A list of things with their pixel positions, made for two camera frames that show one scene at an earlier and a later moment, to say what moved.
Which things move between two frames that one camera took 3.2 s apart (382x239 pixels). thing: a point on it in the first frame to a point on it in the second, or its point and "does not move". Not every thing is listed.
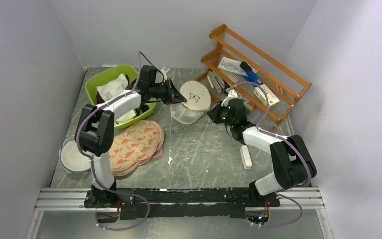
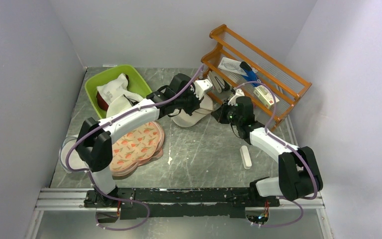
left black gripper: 173,95 to 196,105
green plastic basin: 91,87 does not move
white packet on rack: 232,65 does not move
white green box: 272,98 does not move
